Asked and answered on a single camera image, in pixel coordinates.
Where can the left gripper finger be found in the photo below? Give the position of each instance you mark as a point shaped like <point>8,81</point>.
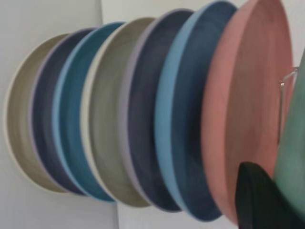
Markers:
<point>262,205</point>

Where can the green round plate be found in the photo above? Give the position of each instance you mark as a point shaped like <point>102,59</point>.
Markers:
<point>295,131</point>

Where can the pink round plate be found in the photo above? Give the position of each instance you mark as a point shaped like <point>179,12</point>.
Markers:
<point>250,95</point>

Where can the navy plate light blue rim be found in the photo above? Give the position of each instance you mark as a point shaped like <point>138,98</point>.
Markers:
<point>186,119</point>

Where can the dark purple plate lilac rim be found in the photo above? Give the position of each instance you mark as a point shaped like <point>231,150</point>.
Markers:
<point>44,119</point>
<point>143,119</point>

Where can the beige round plate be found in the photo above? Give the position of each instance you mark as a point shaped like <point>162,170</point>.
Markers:
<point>107,119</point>
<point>21,114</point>

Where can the teal blue round plate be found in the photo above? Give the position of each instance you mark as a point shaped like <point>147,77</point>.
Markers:
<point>71,131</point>

